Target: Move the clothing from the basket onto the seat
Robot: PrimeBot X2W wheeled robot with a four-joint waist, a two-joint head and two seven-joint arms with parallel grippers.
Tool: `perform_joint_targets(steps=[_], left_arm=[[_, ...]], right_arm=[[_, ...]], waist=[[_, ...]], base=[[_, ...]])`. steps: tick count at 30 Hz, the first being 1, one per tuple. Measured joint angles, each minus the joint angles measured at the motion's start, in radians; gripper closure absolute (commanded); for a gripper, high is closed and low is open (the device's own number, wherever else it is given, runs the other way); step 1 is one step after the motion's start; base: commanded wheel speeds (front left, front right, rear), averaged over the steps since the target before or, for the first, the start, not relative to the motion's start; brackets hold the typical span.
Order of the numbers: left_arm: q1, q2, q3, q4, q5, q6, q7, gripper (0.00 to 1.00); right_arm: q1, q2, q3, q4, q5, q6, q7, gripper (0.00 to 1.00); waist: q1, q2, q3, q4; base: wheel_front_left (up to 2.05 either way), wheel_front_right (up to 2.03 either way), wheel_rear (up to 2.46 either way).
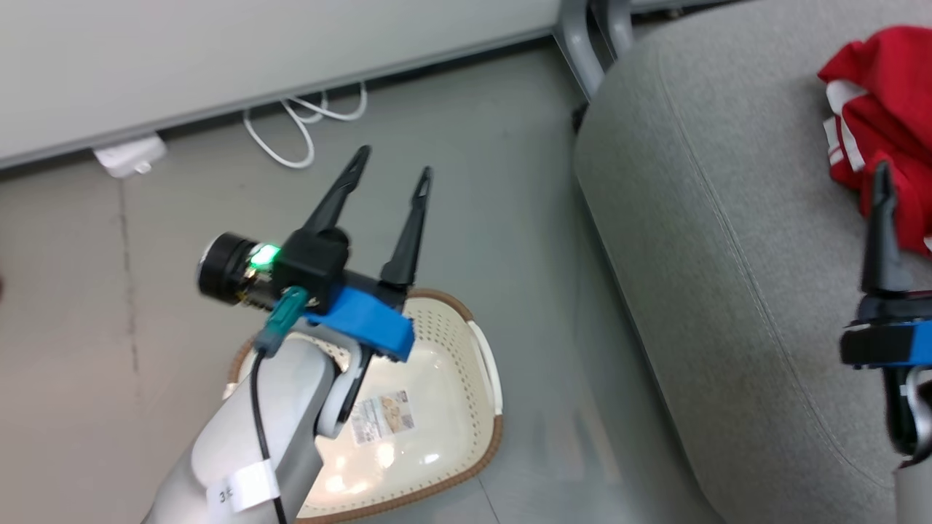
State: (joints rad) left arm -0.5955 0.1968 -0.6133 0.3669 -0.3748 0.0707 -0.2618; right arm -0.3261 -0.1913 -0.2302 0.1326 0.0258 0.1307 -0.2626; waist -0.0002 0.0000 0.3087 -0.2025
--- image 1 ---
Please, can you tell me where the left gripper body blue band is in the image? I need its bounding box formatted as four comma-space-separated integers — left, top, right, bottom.
196, 232, 416, 364

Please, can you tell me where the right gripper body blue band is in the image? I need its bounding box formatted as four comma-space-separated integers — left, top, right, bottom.
840, 290, 932, 370

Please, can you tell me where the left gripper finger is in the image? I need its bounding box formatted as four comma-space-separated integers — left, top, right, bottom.
379, 165, 435, 289
301, 145, 373, 234

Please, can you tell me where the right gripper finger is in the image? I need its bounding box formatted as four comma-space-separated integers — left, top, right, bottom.
861, 161, 915, 296

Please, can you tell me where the red clothing with white stripes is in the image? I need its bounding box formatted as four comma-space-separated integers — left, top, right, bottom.
817, 25, 932, 257

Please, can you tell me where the printed sticker inside basket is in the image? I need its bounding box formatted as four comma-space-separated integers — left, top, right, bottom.
351, 390, 416, 447

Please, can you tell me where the beige perforated laundry basket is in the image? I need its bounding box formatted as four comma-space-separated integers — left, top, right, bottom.
222, 288, 505, 524

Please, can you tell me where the grey fabric sofa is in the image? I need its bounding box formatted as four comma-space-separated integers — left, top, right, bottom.
572, 0, 932, 524

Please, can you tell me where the white power adapter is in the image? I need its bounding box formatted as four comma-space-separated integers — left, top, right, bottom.
92, 134, 169, 180

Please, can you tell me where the grey metal furniture leg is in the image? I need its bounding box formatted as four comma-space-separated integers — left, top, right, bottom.
553, 0, 609, 104
593, 0, 635, 60

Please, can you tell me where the white floor cable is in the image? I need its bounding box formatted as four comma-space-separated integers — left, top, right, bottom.
242, 81, 368, 170

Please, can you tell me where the left black cable teal connector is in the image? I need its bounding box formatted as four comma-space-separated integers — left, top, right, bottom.
250, 285, 312, 524

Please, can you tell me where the white cable label tag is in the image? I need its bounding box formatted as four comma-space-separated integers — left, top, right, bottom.
207, 461, 282, 515

